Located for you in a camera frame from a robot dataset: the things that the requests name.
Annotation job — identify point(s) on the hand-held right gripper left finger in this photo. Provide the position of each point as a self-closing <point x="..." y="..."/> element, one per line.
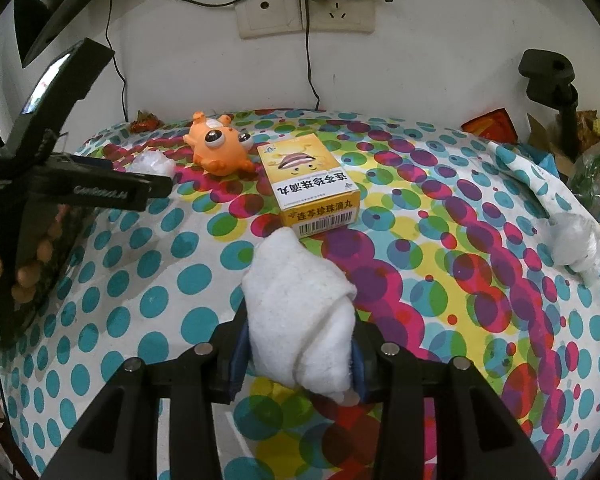
<point x="237" y="360"/>

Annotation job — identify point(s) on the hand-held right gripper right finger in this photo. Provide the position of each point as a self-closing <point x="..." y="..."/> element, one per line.
<point x="361" y="362"/>

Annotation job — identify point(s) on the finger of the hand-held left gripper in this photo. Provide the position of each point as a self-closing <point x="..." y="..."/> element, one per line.
<point x="60" y="95"/>
<point x="110" y="187"/>

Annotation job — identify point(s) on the white towel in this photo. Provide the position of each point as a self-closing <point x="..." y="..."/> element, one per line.
<point x="300" y="310"/>

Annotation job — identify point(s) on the crumpled clear plastic wrap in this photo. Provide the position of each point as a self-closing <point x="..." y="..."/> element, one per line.
<point x="150" y="164"/>

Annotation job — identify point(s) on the red candy wrapper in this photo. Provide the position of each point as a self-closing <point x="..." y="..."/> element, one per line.
<point x="145" y="121"/>

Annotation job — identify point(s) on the polka dot bedsheet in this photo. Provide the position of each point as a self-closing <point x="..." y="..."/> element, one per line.
<point x="430" y="285"/>

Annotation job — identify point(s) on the orange big-eyed toy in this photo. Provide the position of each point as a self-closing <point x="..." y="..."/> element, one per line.
<point x="220" y="150"/>

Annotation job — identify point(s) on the yellow medicine box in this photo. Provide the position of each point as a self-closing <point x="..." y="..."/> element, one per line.
<point x="305" y="180"/>

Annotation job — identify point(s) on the white wrapped cloth bundle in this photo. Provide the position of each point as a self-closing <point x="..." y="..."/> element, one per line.
<point x="577" y="242"/>

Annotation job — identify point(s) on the orange snack packet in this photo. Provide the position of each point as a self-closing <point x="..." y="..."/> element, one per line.
<point x="492" y="126"/>

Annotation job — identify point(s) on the blue cloth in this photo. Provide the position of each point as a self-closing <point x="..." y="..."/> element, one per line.
<point x="547" y="162"/>

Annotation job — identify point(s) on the green plastic bag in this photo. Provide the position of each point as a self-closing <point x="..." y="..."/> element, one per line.
<point x="597" y="180"/>

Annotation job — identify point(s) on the black clamp stand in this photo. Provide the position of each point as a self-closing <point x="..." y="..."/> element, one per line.
<point x="555" y="85"/>

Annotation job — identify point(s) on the white wall socket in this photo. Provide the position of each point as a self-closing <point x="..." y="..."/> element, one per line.
<point x="340" y="12"/>
<point x="267" y="10"/>

